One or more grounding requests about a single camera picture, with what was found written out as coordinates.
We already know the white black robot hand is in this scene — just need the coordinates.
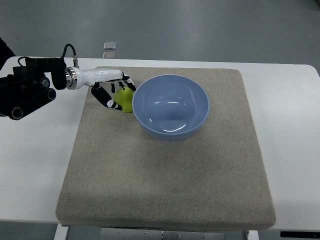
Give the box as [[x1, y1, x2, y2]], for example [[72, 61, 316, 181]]
[[65, 67, 136, 111]]

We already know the green pear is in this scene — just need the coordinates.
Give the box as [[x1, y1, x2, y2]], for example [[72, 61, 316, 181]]
[[113, 86, 135, 113]]

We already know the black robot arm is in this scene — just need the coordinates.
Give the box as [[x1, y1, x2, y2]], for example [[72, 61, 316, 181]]
[[0, 43, 78, 121]]

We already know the blue bowl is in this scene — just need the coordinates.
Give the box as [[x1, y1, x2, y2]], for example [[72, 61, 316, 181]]
[[132, 74, 210, 142]]

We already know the metal floor plate near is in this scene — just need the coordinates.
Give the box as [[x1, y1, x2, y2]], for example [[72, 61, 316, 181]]
[[102, 51, 116, 59]]

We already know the dark object top left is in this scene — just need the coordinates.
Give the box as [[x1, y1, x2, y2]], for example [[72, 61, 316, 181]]
[[0, 38, 16, 70]]

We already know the grey fabric mat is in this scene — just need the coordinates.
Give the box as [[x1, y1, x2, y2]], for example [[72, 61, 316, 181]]
[[55, 67, 276, 232]]

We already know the metal table frame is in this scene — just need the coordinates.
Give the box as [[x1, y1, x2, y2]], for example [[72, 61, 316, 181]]
[[54, 224, 260, 240]]

